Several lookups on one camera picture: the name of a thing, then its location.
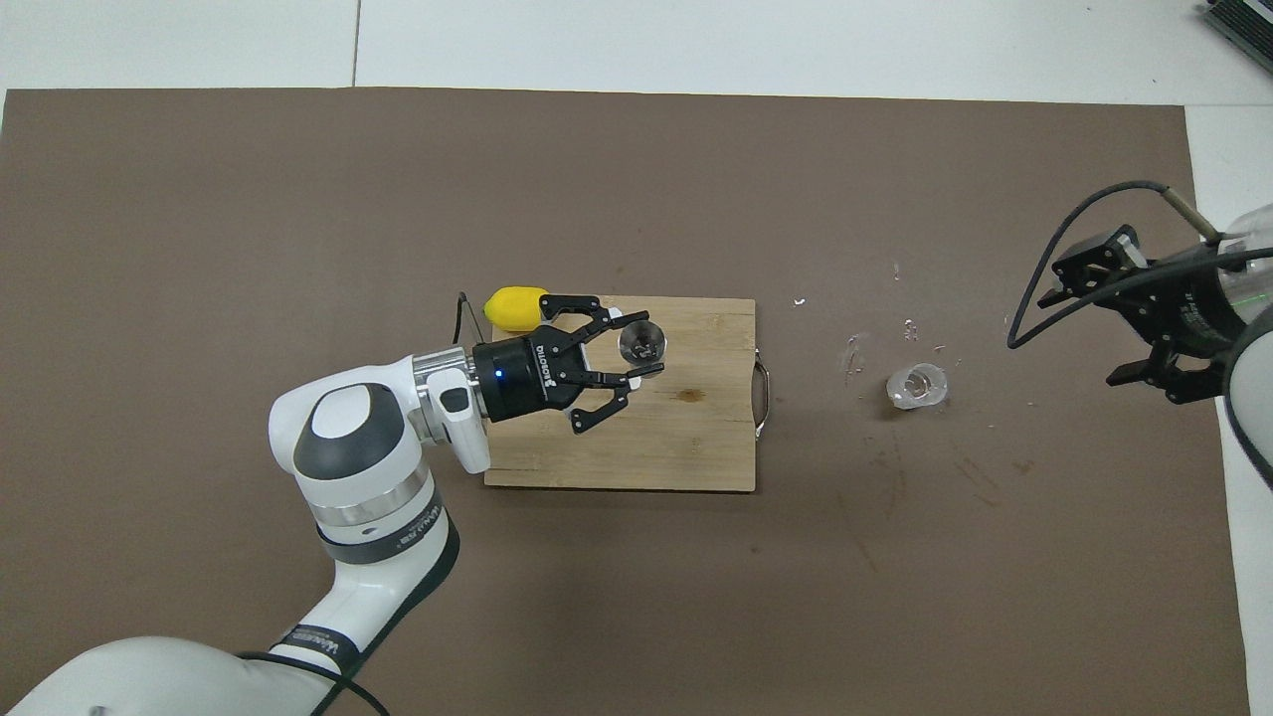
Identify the grey ribbed device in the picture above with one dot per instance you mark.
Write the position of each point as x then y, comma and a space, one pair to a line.
1243, 25

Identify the brown table mat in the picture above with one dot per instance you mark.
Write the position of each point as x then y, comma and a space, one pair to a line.
696, 597

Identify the wooden cutting board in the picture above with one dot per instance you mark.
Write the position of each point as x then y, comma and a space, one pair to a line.
676, 447

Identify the small clear glass cup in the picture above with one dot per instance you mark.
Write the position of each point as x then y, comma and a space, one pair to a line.
917, 387

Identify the yellow lemon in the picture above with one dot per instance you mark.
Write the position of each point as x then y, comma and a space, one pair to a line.
512, 309

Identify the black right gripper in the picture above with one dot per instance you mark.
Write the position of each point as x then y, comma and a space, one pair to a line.
1198, 303

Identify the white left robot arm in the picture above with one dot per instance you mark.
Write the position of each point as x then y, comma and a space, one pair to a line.
358, 447

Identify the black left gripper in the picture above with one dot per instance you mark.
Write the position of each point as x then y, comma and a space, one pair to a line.
517, 376

